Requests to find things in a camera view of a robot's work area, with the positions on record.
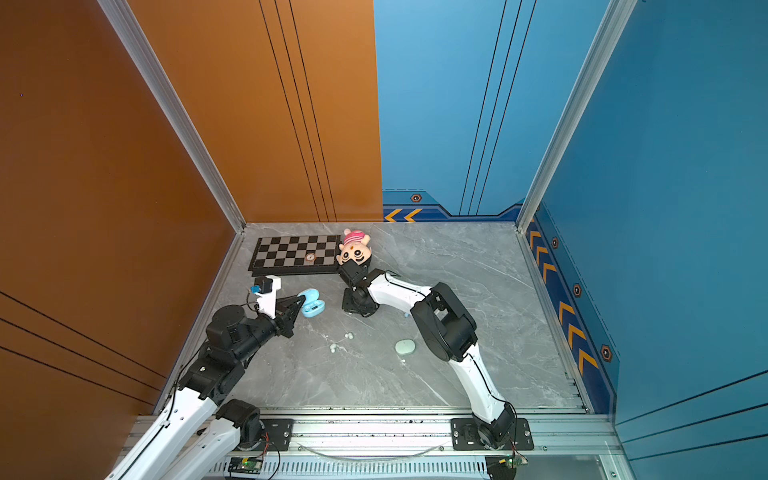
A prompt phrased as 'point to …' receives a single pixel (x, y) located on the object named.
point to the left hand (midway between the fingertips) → (303, 295)
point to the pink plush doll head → (354, 247)
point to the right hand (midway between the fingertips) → (347, 309)
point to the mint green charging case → (405, 347)
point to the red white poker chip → (310, 257)
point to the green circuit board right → (513, 460)
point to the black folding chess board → (295, 254)
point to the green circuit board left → (247, 465)
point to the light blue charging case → (312, 305)
